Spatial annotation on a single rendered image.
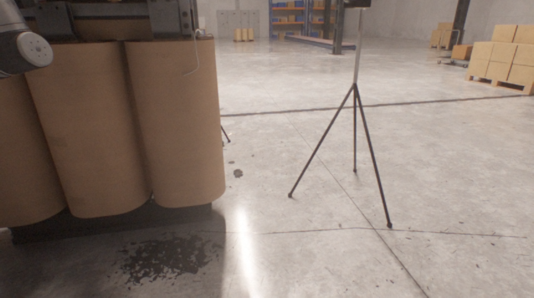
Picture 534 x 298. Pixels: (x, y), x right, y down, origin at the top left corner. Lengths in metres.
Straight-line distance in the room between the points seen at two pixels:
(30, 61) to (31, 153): 0.76
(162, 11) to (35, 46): 0.51
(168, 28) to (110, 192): 0.87
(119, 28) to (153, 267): 1.18
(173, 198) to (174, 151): 0.28
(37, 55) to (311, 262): 1.42
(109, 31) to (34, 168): 0.77
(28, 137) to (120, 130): 0.42
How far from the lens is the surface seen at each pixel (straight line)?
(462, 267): 1.81
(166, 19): 1.37
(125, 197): 1.67
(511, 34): 6.93
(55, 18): 1.50
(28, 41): 1.10
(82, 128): 1.53
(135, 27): 1.50
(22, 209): 1.87
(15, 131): 1.71
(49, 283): 1.83
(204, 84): 1.38
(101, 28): 1.54
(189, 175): 1.53
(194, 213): 1.84
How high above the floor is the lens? 1.15
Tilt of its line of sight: 22 degrees down
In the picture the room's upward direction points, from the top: 1 degrees counter-clockwise
